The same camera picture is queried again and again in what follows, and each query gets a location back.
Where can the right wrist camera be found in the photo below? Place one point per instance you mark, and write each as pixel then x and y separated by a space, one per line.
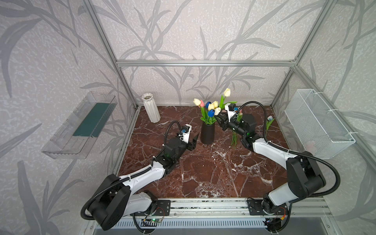
pixel 232 111

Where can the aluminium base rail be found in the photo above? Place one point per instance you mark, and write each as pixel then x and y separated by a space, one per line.
pixel 218 213

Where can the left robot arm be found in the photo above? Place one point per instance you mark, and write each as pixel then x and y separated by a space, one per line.
pixel 118 196

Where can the white tulip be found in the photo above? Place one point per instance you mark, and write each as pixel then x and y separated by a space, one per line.
pixel 202 109
pixel 217 111

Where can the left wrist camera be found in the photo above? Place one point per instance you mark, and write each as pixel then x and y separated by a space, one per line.
pixel 185 132

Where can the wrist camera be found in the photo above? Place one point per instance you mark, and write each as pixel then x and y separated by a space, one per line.
pixel 185 132
pixel 232 111

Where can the white wire mesh basket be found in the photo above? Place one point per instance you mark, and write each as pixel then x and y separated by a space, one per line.
pixel 313 120

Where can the white ribbed vase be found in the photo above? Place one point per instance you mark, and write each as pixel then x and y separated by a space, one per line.
pixel 151 107

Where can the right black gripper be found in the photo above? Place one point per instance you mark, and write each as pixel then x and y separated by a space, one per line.
pixel 224 122

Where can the black cylindrical vase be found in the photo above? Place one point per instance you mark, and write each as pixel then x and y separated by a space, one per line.
pixel 207 133

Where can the clear plastic wall tray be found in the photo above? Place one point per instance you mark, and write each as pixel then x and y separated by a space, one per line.
pixel 79 133

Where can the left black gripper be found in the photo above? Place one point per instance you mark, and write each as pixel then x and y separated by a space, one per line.
pixel 189 143

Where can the pale yellow tulip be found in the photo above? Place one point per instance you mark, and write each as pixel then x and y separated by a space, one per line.
pixel 211 106

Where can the light blue tulip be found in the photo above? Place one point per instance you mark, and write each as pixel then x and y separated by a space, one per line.
pixel 270 120

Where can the bunch of remaining tulips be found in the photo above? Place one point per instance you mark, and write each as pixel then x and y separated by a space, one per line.
pixel 222 103

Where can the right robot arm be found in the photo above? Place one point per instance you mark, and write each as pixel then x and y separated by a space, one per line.
pixel 304 176

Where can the pink object in basket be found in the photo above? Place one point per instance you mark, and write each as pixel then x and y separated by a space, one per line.
pixel 311 147

